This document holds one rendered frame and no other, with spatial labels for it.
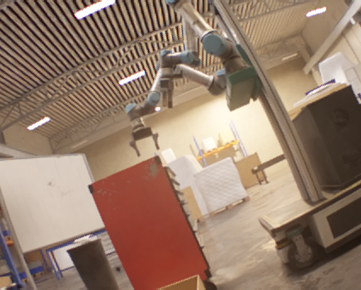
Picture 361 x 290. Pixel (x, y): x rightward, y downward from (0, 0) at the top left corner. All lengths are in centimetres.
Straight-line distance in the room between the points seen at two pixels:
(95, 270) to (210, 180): 635
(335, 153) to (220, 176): 763
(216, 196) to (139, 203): 748
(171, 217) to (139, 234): 21
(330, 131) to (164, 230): 109
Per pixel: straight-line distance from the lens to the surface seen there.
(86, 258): 349
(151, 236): 196
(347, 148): 192
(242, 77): 181
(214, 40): 177
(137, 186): 196
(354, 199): 185
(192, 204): 919
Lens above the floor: 63
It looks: 9 degrees up
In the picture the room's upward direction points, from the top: 23 degrees counter-clockwise
